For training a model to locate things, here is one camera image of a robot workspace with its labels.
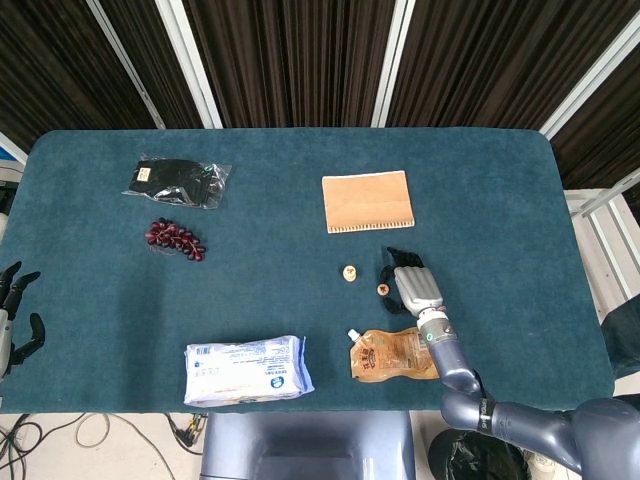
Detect dark red grape bunch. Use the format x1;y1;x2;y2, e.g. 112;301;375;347
144;218;208;263

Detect brown spout pouch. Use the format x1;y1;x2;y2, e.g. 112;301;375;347
348;327;441;385

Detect kraft spiral notebook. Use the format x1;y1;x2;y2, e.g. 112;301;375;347
321;169;416;235

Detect black trash bin with bag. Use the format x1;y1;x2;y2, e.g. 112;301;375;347
428;428;532;480

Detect white partition post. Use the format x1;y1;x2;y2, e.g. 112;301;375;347
539;19;640;140
372;0;417;127
154;0;224;129
85;0;167;130

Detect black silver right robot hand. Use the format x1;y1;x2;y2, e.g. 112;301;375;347
375;245;447;317

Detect black floor cable bundle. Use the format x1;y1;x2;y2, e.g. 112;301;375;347
0;413;44;480

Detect white blue sign board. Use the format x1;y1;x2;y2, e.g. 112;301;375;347
0;130;29;166

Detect black power plug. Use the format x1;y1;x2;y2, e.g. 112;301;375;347
167;412;207;455

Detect white blue diaper pack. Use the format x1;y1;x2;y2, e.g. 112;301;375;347
182;334;315;407

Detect teal table cloth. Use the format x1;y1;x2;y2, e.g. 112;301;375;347
0;128;616;415

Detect aluminium frame rack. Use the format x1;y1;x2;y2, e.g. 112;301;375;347
563;167;640;311

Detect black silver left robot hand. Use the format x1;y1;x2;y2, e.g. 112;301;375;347
0;259;47;374

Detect black gloves in clear bag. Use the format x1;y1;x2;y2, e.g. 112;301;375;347
121;153;233;211

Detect grey floor cable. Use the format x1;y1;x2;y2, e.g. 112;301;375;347
74;412;174;476

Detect blue-grey robot torso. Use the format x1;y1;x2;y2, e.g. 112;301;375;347
199;412;417;480

